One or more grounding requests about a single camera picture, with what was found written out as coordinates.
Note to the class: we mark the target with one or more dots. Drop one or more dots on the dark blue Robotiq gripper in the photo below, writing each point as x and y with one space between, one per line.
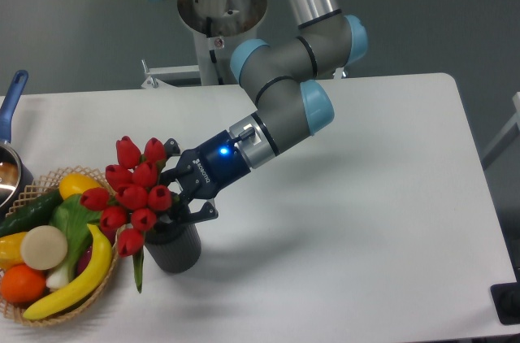
201 173

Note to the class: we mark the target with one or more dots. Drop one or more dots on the red tulip bouquet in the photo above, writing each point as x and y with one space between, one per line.
138 201

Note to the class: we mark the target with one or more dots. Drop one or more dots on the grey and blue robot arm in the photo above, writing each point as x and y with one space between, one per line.
285 114

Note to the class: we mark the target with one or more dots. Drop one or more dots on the dark grey ribbed vase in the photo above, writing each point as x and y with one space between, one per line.
174 248

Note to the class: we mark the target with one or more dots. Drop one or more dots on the red radish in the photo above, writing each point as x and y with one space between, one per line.
86 256

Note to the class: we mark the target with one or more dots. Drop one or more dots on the yellow squash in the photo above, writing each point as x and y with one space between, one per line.
76 183

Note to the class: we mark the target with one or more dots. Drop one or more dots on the green bok choy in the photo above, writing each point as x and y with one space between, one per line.
71 219

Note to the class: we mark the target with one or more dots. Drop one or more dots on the woven wicker basket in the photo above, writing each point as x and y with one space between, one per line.
45 184

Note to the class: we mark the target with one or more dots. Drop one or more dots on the yellow banana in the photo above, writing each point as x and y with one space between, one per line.
82 286

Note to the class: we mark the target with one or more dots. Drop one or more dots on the green cucumber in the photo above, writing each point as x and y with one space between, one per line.
34 214

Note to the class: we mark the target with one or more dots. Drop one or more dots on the round beige disc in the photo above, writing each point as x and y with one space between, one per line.
43 247

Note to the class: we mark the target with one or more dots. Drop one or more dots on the yellow bell pepper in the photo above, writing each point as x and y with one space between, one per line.
10 254

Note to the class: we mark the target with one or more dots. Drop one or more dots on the orange fruit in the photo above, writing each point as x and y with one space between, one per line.
22 284

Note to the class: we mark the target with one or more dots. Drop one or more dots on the black device at table edge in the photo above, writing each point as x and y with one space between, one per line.
506 301

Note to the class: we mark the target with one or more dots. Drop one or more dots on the blue handled saucepan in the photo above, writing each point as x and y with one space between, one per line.
14 175

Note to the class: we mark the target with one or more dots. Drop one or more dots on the white frame at right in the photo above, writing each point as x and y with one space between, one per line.
503 139

